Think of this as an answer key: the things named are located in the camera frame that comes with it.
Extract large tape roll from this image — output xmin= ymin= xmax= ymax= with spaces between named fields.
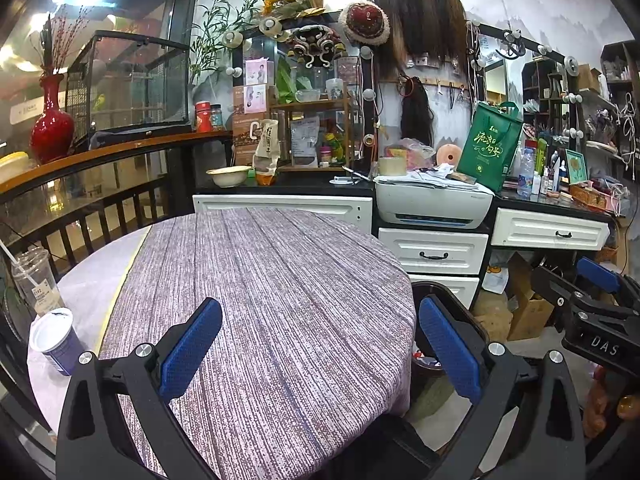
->
xmin=378 ymin=156 xmax=408 ymax=177

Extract white stapler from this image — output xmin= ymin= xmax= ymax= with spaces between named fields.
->
xmin=329 ymin=164 xmax=373 ymax=184

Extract long white cabinet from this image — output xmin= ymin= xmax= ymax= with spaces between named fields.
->
xmin=192 ymin=194 xmax=374 ymax=235

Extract beige snack bag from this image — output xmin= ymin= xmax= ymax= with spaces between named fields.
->
xmin=252 ymin=119 xmax=280 ymax=186

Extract dark packet with white label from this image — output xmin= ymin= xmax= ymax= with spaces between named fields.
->
xmin=290 ymin=116 xmax=320 ymax=168

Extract red vase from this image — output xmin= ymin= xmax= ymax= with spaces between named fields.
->
xmin=30 ymin=74 xmax=76 ymax=163

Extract framed sunflower picture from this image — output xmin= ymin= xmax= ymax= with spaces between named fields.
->
xmin=565 ymin=149 xmax=588 ymax=186

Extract pink printed box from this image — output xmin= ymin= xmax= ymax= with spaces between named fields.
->
xmin=244 ymin=85 xmax=268 ymax=113
xmin=245 ymin=59 xmax=275 ymax=86

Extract pile of papers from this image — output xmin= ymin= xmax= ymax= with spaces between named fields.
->
xmin=407 ymin=165 xmax=493 ymax=193

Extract white drawer with black handle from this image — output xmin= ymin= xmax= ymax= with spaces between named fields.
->
xmin=490 ymin=207 xmax=611 ymax=252

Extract red fur-trimmed hat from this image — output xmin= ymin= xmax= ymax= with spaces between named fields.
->
xmin=338 ymin=1 xmax=391 ymax=46

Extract dark wooden wall shelf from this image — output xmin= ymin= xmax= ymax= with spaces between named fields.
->
xmin=600 ymin=40 xmax=640 ymax=171

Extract wooden shelf rack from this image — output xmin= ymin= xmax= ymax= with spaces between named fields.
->
xmin=269 ymin=85 xmax=353 ymax=173

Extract large green leaves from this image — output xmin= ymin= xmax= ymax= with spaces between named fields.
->
xmin=276 ymin=57 xmax=306 ymax=101

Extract cardboard boxes under desk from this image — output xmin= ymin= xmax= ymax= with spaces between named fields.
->
xmin=505 ymin=252 xmax=556 ymax=341

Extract blue paper cup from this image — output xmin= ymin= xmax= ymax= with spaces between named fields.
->
xmin=28 ymin=307 xmax=83 ymax=377

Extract clear water bottle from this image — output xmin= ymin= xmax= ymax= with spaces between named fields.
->
xmin=517 ymin=147 xmax=535 ymax=197

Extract vanity mirror with bulbs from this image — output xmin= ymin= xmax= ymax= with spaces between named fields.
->
xmin=467 ymin=22 xmax=626 ymax=161
xmin=222 ymin=15 xmax=381 ymax=158

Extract clear plastic cup with straw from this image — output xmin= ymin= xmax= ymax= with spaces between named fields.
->
xmin=0 ymin=236 xmax=67 ymax=320

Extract dried flower branches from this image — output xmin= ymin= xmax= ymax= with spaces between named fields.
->
xmin=37 ymin=7 xmax=91 ymax=76

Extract rack of hair extensions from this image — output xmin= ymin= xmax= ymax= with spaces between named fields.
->
xmin=369 ymin=0 xmax=468 ymax=81

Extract brown cardboard box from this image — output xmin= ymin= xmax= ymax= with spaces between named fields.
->
xmin=231 ymin=112 xmax=273 ymax=167

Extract yellow lidded container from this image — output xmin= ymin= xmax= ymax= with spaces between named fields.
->
xmin=0 ymin=151 xmax=38 ymax=183

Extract curved wooden ledge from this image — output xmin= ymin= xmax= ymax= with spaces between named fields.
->
xmin=0 ymin=131 xmax=233 ymax=196

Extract person's right hand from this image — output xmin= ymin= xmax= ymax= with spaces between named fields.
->
xmin=582 ymin=366 xmax=640 ymax=440

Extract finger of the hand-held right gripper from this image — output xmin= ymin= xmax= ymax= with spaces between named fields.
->
xmin=575 ymin=256 xmax=623 ymax=295
xmin=530 ymin=265 xmax=583 ymax=320

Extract purple striped tablecloth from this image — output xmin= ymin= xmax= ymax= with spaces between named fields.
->
xmin=97 ymin=207 xmax=417 ymax=478

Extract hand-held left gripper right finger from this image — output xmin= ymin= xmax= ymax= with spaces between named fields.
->
xmin=415 ymin=294 xmax=586 ymax=480

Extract green bamboo plant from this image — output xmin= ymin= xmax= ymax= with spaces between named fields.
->
xmin=187 ymin=0 xmax=276 ymax=91

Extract black countertop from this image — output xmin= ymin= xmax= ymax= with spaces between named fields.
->
xmin=195 ymin=170 xmax=626 ymax=218

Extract white bag with yellow cartoon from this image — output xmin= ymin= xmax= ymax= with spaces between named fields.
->
xmin=482 ymin=262 xmax=511 ymax=295

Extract black hanging wig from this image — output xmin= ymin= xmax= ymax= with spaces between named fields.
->
xmin=400 ymin=77 xmax=435 ymax=146

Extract clear plastic bag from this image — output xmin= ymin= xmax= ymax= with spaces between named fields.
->
xmin=385 ymin=137 xmax=436 ymax=171

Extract cream bowl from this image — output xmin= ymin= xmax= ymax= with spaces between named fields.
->
xmin=206 ymin=166 xmax=252 ymax=188

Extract white printer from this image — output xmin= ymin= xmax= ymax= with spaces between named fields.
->
xmin=374 ymin=177 xmax=495 ymax=229

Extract wooden basket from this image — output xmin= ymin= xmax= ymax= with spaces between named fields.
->
xmin=570 ymin=182 xmax=613 ymax=211

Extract black wooden railing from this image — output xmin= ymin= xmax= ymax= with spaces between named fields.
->
xmin=0 ymin=175 xmax=171 ymax=271

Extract white drawer unit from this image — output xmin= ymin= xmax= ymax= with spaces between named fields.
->
xmin=377 ymin=227 xmax=490 ymax=311

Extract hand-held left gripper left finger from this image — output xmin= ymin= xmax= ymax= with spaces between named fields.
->
xmin=55 ymin=296 xmax=224 ymax=480

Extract black framed glass terrarium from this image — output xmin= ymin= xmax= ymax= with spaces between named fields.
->
xmin=65 ymin=30 xmax=193 ymax=148

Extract ornate beaded headdress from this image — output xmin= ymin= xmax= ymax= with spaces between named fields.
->
xmin=287 ymin=25 xmax=348 ymax=68

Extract green tote bag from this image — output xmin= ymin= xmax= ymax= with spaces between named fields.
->
xmin=456 ymin=101 xmax=525 ymax=193

